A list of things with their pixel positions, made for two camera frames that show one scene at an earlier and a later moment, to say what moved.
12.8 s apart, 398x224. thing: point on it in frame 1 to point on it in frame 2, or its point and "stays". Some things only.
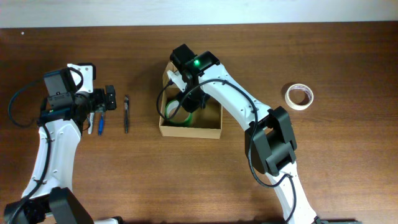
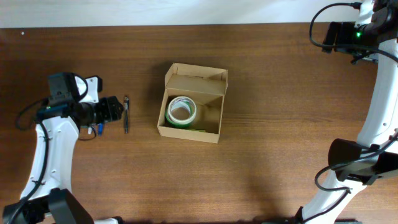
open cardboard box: x=206 y=123 stays
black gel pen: x=126 y=112 stays
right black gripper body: x=191 y=104 to x=333 y=35
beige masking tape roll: x=304 y=87 to x=181 y=110
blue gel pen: x=101 y=127 stays
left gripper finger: x=111 y=97 to x=116 y=108
